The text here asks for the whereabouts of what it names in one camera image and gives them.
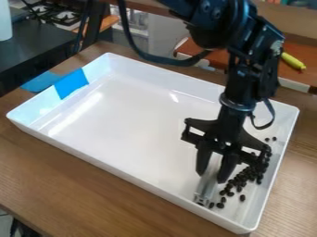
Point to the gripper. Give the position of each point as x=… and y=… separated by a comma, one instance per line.
x=226, y=129

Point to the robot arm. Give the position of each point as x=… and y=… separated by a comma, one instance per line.
x=231, y=27

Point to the pile of black bits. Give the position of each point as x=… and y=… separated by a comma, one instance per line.
x=247, y=176

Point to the white tray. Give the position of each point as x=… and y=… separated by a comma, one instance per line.
x=136, y=129

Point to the yellow toy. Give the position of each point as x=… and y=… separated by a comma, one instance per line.
x=293, y=61

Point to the blue tape piece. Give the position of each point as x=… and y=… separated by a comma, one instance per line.
x=72, y=82
x=41, y=81

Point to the toy stove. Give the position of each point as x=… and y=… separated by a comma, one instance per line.
x=53, y=13

